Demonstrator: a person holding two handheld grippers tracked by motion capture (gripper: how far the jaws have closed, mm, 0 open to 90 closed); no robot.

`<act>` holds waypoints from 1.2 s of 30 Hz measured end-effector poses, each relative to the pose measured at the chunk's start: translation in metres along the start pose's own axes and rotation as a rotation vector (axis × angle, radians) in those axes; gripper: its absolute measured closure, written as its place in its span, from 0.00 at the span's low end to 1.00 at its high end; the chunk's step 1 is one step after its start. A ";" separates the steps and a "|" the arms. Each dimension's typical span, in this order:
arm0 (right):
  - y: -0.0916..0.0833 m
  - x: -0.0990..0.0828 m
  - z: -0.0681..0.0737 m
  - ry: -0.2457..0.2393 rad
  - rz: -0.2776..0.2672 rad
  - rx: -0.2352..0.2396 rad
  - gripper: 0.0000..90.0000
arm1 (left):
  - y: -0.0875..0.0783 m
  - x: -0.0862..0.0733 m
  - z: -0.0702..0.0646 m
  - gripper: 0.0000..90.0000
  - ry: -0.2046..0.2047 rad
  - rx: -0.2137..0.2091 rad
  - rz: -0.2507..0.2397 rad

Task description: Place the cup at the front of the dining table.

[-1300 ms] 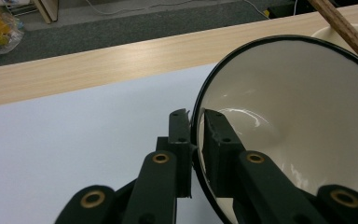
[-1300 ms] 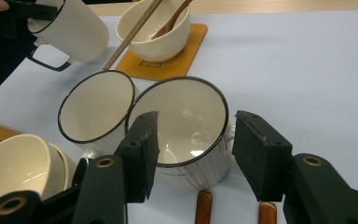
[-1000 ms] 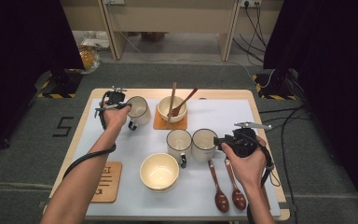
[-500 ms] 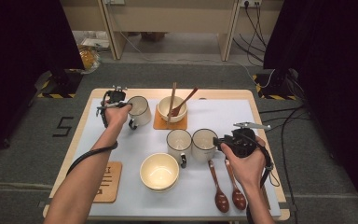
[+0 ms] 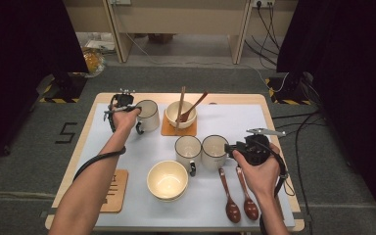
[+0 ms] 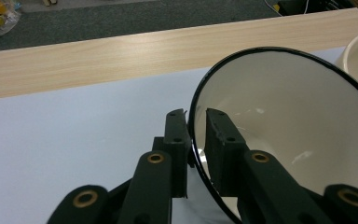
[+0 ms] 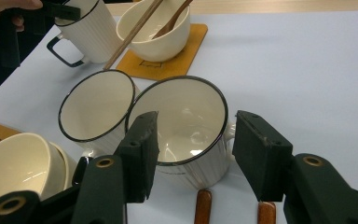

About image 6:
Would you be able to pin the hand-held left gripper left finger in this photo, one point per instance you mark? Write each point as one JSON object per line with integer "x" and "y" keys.
{"x": 177, "y": 146}

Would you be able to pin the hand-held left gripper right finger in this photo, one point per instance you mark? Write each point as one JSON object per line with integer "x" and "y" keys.
{"x": 223, "y": 149}

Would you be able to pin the white mug with black rim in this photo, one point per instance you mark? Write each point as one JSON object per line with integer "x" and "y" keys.
{"x": 292, "y": 109}

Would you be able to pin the white table mat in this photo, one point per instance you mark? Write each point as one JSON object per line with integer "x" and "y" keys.
{"x": 59, "y": 140}

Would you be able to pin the yellow black hazard tape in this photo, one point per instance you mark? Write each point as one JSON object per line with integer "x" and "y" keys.
{"x": 276, "y": 7}

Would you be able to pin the black stand base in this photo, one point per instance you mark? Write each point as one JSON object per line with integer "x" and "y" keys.
{"x": 317, "y": 5}

